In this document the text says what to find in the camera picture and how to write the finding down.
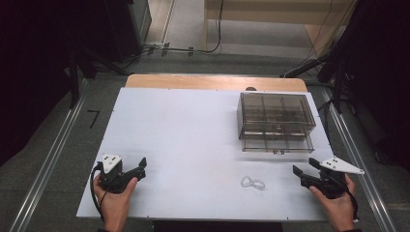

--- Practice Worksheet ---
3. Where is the dark cabinet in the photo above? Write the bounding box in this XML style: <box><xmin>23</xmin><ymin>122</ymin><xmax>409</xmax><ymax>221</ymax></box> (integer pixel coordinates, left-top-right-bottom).
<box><xmin>96</xmin><ymin>0</ymin><xmax>153</xmax><ymax>64</ymax></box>

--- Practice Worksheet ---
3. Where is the black stand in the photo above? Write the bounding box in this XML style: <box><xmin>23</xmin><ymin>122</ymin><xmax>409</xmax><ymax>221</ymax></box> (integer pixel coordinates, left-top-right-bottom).
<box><xmin>62</xmin><ymin>42</ymin><xmax>130</xmax><ymax>109</ymax></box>
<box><xmin>279</xmin><ymin>32</ymin><xmax>359</xmax><ymax>114</ymax></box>

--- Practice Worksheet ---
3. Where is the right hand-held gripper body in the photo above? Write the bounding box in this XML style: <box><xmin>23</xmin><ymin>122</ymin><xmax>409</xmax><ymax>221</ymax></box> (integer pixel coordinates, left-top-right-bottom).
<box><xmin>300</xmin><ymin>156</ymin><xmax>366</xmax><ymax>200</ymax></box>

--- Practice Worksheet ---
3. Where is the light wooden bench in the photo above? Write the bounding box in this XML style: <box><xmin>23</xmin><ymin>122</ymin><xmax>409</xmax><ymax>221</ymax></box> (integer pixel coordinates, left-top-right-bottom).
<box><xmin>202</xmin><ymin>0</ymin><xmax>359</xmax><ymax>57</ymax></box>

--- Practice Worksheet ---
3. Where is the person's right hand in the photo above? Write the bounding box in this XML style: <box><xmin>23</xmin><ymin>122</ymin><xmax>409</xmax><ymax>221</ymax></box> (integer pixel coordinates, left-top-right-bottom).
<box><xmin>308</xmin><ymin>173</ymin><xmax>358</xmax><ymax>224</ymax></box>

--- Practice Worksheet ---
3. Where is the black floor cable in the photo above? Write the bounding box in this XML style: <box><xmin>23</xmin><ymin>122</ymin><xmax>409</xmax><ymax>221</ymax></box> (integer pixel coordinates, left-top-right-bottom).
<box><xmin>122</xmin><ymin>0</ymin><xmax>225</xmax><ymax>71</ymax></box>

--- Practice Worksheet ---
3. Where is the white table sheet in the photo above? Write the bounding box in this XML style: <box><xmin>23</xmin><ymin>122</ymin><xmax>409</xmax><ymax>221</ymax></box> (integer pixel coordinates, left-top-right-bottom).
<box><xmin>75</xmin><ymin>86</ymin><xmax>336</xmax><ymax>223</ymax></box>

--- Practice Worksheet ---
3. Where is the metal floor rail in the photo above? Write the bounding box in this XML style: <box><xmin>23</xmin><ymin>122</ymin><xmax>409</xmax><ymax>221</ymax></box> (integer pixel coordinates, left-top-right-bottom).
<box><xmin>320</xmin><ymin>86</ymin><xmax>398</xmax><ymax>232</ymax></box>
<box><xmin>9</xmin><ymin>78</ymin><xmax>90</xmax><ymax>232</ymax></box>

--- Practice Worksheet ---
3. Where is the white power strip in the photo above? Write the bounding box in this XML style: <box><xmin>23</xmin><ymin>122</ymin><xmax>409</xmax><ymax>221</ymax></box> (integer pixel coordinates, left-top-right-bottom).
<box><xmin>143</xmin><ymin>42</ymin><xmax>171</xmax><ymax>52</ymax></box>

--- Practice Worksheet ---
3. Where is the person's left hand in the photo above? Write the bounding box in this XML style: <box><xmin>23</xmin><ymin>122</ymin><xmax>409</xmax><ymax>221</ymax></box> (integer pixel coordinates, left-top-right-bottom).
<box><xmin>93</xmin><ymin>176</ymin><xmax>139</xmax><ymax>224</ymax></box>

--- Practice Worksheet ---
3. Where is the clear bead bracelet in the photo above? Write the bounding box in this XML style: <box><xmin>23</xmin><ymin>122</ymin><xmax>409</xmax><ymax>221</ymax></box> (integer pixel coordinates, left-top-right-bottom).
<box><xmin>240</xmin><ymin>175</ymin><xmax>266</xmax><ymax>191</ymax></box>

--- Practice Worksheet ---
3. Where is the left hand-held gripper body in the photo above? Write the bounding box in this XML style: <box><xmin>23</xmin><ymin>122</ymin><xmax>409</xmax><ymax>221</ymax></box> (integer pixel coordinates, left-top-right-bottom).
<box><xmin>98</xmin><ymin>153</ymin><xmax>140</xmax><ymax>194</ymax></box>

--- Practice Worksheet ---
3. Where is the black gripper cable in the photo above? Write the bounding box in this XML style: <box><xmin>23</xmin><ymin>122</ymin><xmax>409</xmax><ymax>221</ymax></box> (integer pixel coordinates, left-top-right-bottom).
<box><xmin>89</xmin><ymin>161</ymin><xmax>107</xmax><ymax>223</ymax></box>
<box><xmin>335</xmin><ymin>175</ymin><xmax>361</xmax><ymax>224</ymax></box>

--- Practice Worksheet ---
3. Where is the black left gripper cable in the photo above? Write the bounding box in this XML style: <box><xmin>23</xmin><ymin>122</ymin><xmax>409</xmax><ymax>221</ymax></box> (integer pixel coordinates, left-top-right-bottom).
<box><xmin>89</xmin><ymin>161</ymin><xmax>107</xmax><ymax>223</ymax></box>

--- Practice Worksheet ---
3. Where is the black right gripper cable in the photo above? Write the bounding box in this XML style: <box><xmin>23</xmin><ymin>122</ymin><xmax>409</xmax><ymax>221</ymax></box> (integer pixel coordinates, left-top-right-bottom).
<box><xmin>335</xmin><ymin>175</ymin><xmax>361</xmax><ymax>224</ymax></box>

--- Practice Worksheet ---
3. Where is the transparent brown drawer box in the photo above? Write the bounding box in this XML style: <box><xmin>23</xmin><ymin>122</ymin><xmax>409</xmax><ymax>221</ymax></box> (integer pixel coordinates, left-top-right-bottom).
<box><xmin>236</xmin><ymin>91</ymin><xmax>317</xmax><ymax>155</ymax></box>

